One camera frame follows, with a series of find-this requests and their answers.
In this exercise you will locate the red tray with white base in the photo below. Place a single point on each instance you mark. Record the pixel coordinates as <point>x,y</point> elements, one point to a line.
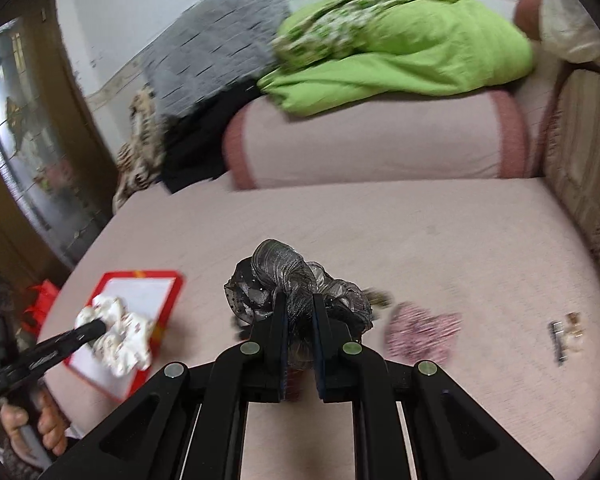
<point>150,293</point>

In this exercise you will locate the red gift bag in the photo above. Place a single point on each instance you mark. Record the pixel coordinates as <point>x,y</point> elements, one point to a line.
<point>35,314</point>

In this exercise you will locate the clear crystal hair clip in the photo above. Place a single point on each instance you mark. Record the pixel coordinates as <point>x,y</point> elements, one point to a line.
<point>573,333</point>

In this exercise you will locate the pink bolster pillow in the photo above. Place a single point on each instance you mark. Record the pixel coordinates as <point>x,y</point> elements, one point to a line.
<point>395,137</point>

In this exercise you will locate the beige striped cushion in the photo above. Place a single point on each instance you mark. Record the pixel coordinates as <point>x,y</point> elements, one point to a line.
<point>572,154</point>

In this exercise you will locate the black hair clip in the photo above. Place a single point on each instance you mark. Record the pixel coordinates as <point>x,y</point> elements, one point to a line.
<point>557,333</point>

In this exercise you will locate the pink patterned scrunchie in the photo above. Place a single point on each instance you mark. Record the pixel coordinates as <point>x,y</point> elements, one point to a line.
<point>414,334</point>

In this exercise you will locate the white floral scrunchie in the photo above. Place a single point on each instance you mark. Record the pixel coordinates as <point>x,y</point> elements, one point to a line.
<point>124,347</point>

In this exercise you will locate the wooden glass door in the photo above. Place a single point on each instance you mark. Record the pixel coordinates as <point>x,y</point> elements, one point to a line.
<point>57,178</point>

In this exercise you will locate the pink quilted mattress cover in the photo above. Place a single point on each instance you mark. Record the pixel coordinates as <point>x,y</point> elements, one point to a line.
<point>489,278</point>

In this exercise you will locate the green blanket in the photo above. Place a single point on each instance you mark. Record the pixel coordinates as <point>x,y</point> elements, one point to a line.
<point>336,52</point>

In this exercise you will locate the leopard print cloth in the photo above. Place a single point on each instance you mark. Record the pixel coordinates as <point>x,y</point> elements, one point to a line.
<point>139,160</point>

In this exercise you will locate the right gripper black tool left finger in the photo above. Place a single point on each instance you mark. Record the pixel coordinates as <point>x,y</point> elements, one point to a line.
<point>31,365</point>

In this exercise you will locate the grey quilted blanket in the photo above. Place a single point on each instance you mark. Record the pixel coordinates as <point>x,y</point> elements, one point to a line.
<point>211,46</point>

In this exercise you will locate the grey organza scrunchie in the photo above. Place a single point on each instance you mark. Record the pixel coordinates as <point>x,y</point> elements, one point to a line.
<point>276,267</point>

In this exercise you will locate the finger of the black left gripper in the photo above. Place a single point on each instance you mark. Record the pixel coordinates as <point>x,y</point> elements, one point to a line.
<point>255,370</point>

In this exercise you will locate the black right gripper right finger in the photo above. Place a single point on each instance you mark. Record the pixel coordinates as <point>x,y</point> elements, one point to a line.
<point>345,370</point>

